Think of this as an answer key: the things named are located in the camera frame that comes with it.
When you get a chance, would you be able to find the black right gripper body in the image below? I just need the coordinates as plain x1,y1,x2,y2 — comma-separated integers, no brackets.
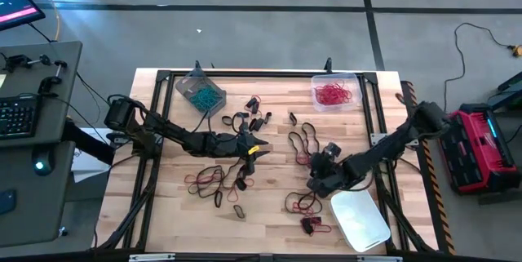
309,153,352,190

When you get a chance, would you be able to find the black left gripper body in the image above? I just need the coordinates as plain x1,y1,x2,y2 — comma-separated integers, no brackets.
234,122,257,177

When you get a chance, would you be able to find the white plastic basket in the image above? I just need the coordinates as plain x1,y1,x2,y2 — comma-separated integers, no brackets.
329,189,392,254

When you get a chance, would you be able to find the grey translucent plastic basket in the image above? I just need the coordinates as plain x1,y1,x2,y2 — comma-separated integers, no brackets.
175,69,228,119

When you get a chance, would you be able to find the thin black rubber band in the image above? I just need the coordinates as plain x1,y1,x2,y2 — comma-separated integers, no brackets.
232,111,250,135

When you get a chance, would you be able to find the clear plastic basket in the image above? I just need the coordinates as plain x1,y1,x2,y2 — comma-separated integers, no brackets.
311,73,363,113

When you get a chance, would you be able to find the yellow black hazard strip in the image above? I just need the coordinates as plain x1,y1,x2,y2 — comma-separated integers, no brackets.
401,80,457,256

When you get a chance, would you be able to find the white paper sheet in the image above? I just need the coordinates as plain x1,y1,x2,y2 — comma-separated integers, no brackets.
71,127,112,184

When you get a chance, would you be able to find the red black tool case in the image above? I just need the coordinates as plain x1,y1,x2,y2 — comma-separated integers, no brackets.
433,102,522,197

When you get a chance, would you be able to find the dark green cart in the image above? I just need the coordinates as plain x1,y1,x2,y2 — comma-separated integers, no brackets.
495,70,522,112

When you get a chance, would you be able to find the black computer mouse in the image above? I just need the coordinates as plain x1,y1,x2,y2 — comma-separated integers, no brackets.
31,149,55,177

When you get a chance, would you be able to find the black screw clamp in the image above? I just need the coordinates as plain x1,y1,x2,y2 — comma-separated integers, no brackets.
2,52,53,73
37,60,69,95

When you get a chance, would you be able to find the grey desk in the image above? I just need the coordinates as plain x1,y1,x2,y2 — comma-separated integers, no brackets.
0,40,83,249

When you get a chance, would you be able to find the black backlit keyboard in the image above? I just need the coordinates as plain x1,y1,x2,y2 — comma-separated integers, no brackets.
0,94,41,140

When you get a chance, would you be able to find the dark blue pad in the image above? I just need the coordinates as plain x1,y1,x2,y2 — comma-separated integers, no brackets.
0,189,18,216

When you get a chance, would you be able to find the computer monitor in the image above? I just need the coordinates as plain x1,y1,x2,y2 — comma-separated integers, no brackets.
0,0,46,33

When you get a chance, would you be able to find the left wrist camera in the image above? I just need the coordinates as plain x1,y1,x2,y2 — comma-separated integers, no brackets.
211,131,237,158

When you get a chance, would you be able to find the silver metal bracket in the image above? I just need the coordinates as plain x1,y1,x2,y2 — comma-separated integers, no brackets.
128,252,176,262
356,255,404,262

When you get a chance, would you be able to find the black floor cable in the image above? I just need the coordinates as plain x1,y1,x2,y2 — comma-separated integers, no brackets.
442,21,513,115

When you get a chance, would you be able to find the orange cable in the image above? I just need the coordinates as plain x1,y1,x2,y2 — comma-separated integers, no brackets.
28,0,62,42

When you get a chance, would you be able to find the black monitor cable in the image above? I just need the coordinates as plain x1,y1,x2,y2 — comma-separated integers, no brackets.
27,22,56,44

